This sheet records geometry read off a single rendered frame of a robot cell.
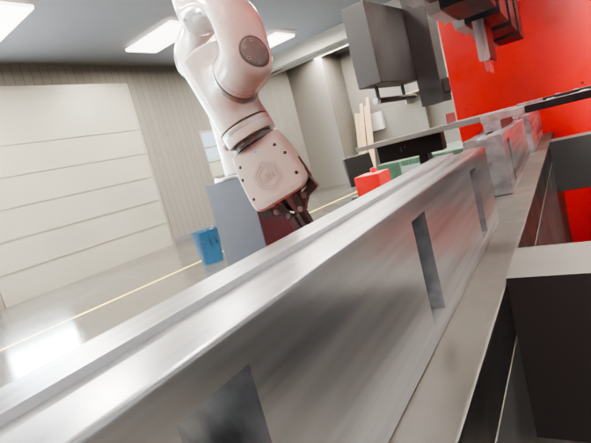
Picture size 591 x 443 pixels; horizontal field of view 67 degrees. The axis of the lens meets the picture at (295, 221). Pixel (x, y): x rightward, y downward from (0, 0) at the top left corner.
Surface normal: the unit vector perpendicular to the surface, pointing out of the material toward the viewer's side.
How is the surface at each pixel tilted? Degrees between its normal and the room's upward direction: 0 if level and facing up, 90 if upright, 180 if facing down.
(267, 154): 85
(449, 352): 0
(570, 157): 90
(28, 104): 90
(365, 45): 90
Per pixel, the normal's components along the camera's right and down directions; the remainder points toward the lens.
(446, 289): 0.83, -0.14
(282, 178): -0.24, 0.18
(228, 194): -0.58, 0.26
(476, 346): -0.25, -0.96
